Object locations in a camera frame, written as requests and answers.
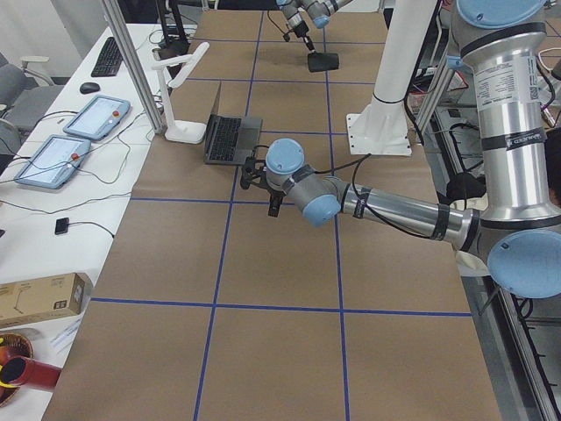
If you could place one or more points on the grey laptop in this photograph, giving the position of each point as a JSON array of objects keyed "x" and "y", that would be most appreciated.
[{"x": 228, "y": 140}]

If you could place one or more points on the red cylinder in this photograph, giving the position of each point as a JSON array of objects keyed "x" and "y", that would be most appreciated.
[{"x": 24, "y": 372}]

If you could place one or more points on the aluminium frame post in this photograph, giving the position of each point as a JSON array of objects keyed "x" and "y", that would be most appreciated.
[{"x": 115, "y": 19}]

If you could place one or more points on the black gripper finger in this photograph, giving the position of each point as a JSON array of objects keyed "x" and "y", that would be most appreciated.
[{"x": 274, "y": 208}]

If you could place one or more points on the blue teach pendant near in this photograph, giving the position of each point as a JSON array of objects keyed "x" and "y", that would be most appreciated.
[{"x": 54, "y": 163}]

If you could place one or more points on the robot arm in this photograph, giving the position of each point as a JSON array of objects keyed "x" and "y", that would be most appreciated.
[
  {"x": 505, "y": 223},
  {"x": 318, "y": 11}
]

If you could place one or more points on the black mouse pad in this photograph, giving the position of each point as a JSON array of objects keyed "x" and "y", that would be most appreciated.
[{"x": 319, "y": 62}]

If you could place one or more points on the black desk mouse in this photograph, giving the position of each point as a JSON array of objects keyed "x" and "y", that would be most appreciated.
[{"x": 89, "y": 87}]

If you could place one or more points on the cardboard box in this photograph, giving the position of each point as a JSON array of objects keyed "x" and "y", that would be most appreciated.
[{"x": 42, "y": 299}]

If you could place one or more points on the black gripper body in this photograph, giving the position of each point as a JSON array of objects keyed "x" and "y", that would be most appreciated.
[
  {"x": 275, "y": 194},
  {"x": 302, "y": 33}
]

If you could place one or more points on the small black device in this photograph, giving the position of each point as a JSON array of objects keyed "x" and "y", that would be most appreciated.
[{"x": 61, "y": 226}]

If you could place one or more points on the blue teach pendant far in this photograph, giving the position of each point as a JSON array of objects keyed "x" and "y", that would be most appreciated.
[{"x": 98, "y": 118}]

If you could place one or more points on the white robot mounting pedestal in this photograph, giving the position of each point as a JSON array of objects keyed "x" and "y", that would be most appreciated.
[{"x": 381, "y": 128}]

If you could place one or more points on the black keyboard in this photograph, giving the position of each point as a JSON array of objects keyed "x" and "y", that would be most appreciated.
[{"x": 109, "y": 60}]

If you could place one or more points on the blue teach pendant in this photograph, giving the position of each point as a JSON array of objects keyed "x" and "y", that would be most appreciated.
[
  {"x": 98, "y": 118},
  {"x": 54, "y": 163}
]

